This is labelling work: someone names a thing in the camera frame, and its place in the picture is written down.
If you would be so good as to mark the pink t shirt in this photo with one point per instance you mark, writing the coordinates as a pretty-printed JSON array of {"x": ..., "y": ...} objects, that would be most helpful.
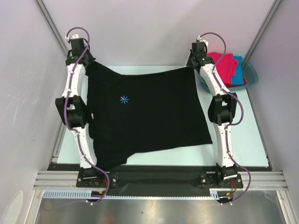
[{"x": 227, "y": 68}]

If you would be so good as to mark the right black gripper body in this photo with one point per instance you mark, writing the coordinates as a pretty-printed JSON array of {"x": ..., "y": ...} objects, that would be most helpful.
[{"x": 193, "y": 55}]

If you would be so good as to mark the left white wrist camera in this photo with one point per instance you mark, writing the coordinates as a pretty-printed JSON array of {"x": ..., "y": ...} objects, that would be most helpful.
[{"x": 74, "y": 36}]

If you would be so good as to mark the black t shirt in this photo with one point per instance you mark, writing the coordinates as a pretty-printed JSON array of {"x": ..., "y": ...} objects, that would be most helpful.
[{"x": 142, "y": 113}]

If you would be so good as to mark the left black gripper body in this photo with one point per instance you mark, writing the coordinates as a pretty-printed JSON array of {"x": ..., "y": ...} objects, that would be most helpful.
[{"x": 86, "y": 52}]

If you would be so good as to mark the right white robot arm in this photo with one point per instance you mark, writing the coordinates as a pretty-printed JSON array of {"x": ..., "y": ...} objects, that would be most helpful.
[{"x": 221, "y": 111}]

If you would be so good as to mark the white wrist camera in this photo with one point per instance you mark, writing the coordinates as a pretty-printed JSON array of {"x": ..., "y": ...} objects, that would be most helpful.
[
  {"x": 200, "y": 39},
  {"x": 74, "y": 36}
]

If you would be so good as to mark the blue t shirt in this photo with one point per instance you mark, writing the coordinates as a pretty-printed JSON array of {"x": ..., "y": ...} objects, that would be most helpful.
[{"x": 238, "y": 72}]

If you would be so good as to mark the right aluminium frame post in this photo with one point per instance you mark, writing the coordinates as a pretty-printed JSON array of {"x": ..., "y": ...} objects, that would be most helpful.
[{"x": 269, "y": 16}]

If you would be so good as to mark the teal plastic basket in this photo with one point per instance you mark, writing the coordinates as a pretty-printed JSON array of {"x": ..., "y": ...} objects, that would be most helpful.
[{"x": 251, "y": 72}]

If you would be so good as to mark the left white cable duct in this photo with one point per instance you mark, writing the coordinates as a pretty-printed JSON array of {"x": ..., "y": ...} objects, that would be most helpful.
[{"x": 73, "y": 194}]

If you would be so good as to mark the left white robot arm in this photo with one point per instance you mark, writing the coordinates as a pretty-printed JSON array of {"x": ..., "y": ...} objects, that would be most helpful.
[{"x": 74, "y": 112}]

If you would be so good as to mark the aluminium front rail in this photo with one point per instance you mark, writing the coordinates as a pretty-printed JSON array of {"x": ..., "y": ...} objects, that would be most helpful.
[{"x": 67, "y": 180}]

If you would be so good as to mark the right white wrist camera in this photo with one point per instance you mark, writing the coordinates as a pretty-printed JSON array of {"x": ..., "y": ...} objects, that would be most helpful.
[{"x": 200, "y": 39}]

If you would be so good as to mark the left aluminium frame post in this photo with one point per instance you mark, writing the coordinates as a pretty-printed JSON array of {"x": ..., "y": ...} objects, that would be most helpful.
[{"x": 52, "y": 27}]

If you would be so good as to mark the right white cable duct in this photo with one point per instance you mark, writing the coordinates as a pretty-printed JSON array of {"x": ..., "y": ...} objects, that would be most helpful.
[{"x": 222, "y": 194}]

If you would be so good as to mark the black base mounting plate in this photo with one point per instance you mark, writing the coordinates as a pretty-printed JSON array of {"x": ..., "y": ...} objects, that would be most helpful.
[{"x": 160, "y": 181}]

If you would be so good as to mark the white cable duct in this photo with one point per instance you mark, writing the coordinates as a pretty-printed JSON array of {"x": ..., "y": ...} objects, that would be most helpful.
[
  {"x": 222, "y": 194},
  {"x": 73, "y": 194}
]

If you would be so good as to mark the aluminium frame post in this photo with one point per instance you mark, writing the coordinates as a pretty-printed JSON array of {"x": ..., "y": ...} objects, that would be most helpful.
[
  {"x": 269, "y": 16},
  {"x": 52, "y": 27}
]

